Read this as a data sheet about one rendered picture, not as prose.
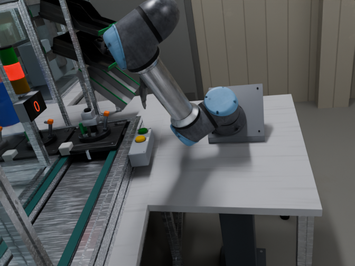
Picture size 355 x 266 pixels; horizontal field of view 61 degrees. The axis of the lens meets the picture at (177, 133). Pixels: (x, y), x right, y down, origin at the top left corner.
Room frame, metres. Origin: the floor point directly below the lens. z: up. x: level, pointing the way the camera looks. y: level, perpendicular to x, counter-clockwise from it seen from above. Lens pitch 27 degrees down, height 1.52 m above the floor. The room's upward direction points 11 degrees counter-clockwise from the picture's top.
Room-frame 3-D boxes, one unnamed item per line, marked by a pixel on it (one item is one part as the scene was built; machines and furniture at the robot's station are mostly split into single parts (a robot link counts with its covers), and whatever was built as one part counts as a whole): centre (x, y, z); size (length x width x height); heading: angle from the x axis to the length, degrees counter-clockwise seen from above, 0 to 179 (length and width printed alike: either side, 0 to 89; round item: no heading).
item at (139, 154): (1.09, 0.15, 0.93); 0.21 x 0.07 x 0.06; 173
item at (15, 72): (1.03, 0.50, 1.33); 0.05 x 0.05 x 0.05
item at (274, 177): (1.17, -0.18, 0.84); 0.90 x 0.70 x 0.03; 162
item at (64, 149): (1.12, 0.47, 0.97); 0.05 x 0.05 x 0.04; 83
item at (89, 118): (1.21, 0.37, 1.06); 0.08 x 0.04 x 0.07; 83
